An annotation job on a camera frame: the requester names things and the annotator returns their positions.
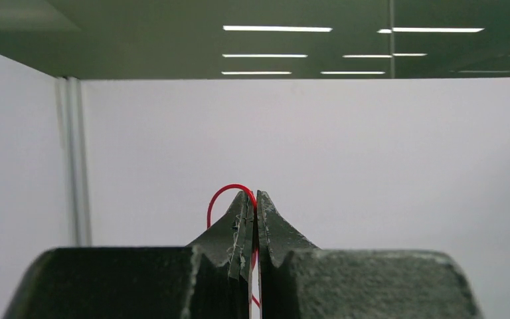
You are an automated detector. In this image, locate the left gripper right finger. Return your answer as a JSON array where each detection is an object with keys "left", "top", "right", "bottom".
[{"left": 256, "top": 191, "right": 483, "bottom": 318}]

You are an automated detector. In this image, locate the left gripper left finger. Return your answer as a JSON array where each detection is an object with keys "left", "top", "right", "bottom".
[{"left": 4, "top": 191, "right": 254, "bottom": 318}]

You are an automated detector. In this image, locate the red wire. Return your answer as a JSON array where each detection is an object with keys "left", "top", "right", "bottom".
[{"left": 206, "top": 183, "right": 261, "bottom": 309}]

